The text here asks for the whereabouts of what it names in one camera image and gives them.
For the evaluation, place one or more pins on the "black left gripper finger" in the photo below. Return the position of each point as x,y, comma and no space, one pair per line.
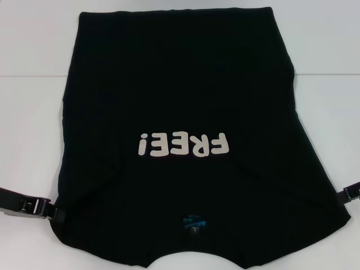
42,209

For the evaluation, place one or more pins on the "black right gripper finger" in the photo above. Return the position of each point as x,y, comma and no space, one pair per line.
347,195

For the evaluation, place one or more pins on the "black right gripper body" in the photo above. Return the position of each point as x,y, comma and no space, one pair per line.
357,189

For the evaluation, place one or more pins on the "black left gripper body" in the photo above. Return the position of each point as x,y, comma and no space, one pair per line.
11,202

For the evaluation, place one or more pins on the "black shirt with FREE print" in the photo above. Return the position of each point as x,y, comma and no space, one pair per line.
180,84

